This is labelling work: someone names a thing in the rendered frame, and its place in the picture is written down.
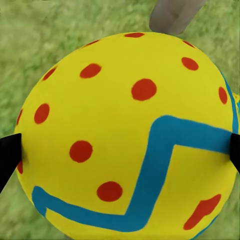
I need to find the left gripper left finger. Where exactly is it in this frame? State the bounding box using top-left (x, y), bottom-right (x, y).
top-left (0, 133), bottom-right (22, 193)

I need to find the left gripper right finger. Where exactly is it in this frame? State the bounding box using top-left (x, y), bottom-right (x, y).
top-left (230, 133), bottom-right (240, 173)

